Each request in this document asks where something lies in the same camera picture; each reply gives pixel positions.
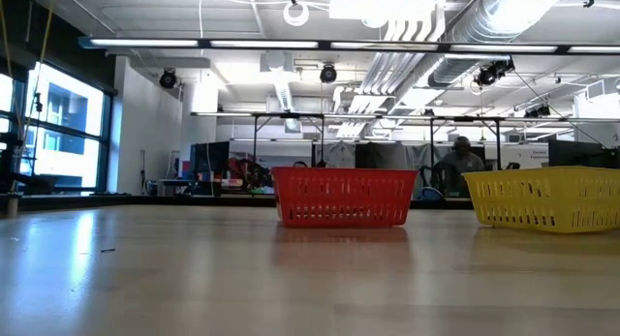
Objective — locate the black metal rig frame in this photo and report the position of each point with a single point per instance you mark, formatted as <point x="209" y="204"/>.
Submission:
<point x="255" y="142"/>
<point x="498" y="142"/>

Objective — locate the black overhead light bar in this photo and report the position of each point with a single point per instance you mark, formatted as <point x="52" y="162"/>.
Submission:
<point x="145" y="42"/>

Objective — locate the red background box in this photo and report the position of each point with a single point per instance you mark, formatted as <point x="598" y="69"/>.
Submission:
<point x="234" y="164"/>

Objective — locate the black ceiling spotlight cluster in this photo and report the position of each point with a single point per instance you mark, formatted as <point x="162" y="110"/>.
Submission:
<point x="491" y="74"/>
<point x="537" y="112"/>

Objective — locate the person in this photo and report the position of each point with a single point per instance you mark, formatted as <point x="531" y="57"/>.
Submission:
<point x="460" y="166"/>

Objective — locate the red plastic basket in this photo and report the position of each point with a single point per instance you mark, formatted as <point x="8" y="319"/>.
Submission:
<point x="344" y="198"/>

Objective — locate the large dark-framed window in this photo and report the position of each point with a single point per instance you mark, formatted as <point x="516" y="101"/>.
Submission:
<point x="105" y="142"/>

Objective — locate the yellow plastic basket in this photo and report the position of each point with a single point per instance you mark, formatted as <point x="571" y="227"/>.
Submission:
<point x="542" y="200"/>

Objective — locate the background desk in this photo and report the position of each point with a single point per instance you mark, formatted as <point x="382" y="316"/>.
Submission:
<point x="174" y="181"/>

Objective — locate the black equipment by window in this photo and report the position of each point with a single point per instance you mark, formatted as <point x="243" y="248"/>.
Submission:
<point x="9" y="161"/>

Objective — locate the black office chair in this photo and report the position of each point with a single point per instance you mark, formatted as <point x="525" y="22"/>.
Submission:
<point x="425" y="174"/>

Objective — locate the grey fabric curtain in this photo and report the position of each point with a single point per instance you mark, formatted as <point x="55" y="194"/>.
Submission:
<point x="421" y="157"/>

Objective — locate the silver ventilation duct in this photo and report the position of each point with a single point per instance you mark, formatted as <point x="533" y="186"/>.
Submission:
<point x="453" y="72"/>

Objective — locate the blue round object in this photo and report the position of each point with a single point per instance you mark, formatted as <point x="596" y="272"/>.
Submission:
<point x="430" y="194"/>

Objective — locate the small white post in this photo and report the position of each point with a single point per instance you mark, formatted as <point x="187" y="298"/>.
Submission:
<point x="12" y="207"/>

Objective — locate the white fabric cover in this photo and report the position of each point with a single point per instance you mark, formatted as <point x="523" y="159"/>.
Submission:
<point x="339" y="154"/>

